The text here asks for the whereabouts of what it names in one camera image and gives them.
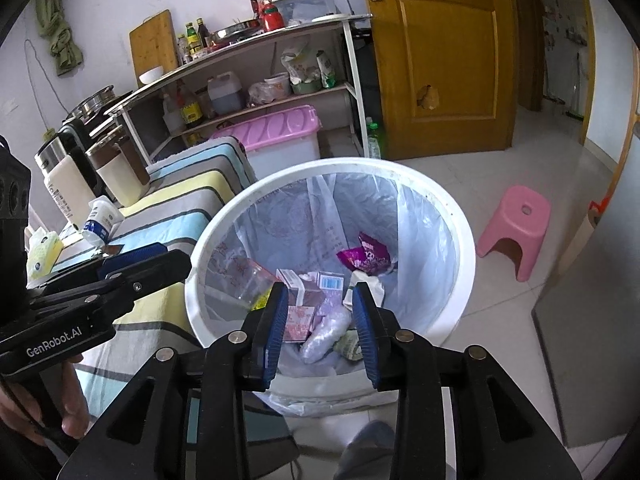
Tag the clear plastic jug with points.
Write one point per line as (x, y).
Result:
(225, 95)

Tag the white round trash bin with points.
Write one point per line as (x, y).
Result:
(462, 260)

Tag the yellow label oil bottle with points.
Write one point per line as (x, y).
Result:
(191, 112)

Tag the steel tray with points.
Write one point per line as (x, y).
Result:
(237, 34)

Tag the mop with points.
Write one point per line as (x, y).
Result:
(577, 90)

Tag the green plastic bottle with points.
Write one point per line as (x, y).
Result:
(375, 140)

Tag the green hanging cloth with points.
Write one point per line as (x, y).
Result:
(62, 45)

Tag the small seasoning bottle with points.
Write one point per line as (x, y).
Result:
(183, 52)

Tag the dark sauce bottle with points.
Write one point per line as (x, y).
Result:
(203, 35)

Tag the steel pot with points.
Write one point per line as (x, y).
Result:
(91, 102)

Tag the green cap sauce bottle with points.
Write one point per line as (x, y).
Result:
(193, 42)

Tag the pink plastic stool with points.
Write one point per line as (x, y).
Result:
(515, 220)

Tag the white wall socket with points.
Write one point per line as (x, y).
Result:
(7, 107)

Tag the instant noodle bowl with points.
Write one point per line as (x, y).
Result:
(278, 86)

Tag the wooden cutting board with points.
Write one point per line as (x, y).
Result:
(154, 47)

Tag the pale yellow tissue pack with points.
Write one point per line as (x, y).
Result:
(44, 255)

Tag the white bowl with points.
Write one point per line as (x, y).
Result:
(151, 76)

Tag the yellow wooden door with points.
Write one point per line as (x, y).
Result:
(450, 60)

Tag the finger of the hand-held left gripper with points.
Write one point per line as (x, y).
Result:
(160, 272)
(135, 260)

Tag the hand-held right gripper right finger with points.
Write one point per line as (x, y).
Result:
(366, 335)

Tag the red bottle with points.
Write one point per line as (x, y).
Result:
(274, 19)

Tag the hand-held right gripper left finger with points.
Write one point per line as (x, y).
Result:
(277, 335)

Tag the white object with orange top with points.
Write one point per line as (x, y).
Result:
(586, 245)

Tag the white plastic bag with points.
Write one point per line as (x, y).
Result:
(325, 332)
(297, 65)

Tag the person's left hand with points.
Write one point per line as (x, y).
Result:
(75, 400)

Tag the purple snack wrapper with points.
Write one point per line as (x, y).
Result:
(367, 260)

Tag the white plastic jug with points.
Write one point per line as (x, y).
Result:
(171, 116)

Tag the white bottle with blue label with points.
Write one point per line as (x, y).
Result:
(102, 220)

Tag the pink carton with blue top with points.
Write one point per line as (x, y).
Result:
(327, 282)

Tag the person's trouser leg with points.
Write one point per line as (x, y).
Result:
(365, 452)

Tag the striped blanket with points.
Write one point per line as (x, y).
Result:
(165, 220)

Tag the cream steel thermos jug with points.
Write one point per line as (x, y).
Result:
(62, 185)

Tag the brown lidded beige cup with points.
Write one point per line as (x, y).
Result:
(120, 175)

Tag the grey refrigerator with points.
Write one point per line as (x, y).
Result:
(590, 310)

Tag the green bowl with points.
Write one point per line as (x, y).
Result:
(306, 87)

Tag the green white snack packet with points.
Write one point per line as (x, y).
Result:
(349, 346)

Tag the white frame shelf unit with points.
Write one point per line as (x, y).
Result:
(356, 85)

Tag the white plate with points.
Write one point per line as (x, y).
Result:
(331, 18)

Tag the clear plastic cup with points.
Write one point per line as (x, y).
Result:
(255, 285)

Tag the translucent plastic bin liner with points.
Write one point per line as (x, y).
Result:
(425, 240)

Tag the pink lid storage box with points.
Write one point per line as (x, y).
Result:
(280, 122)

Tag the red pink floral carton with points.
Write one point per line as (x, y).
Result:
(300, 324)

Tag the clear plastic bag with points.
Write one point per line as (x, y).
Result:
(259, 94)

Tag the clear plastic storage box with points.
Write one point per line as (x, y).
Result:
(312, 5)

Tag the white paper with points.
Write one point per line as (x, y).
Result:
(362, 276)

